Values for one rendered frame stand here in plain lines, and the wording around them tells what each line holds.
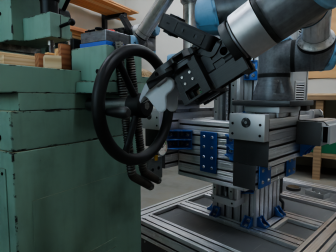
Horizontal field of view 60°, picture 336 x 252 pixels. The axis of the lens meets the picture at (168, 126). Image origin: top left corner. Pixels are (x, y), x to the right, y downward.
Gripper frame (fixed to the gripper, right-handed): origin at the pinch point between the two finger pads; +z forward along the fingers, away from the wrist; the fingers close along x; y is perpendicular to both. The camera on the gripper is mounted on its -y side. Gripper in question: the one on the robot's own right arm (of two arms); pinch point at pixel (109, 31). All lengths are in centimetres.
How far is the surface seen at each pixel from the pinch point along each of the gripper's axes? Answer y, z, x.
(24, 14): 4, -42, -87
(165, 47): 0, 105, 243
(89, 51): 17, -70, -90
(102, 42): 15, -74, -89
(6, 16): 4, -39, -91
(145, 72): 24, -67, -60
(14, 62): 18, -51, -98
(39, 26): 8, -50, -88
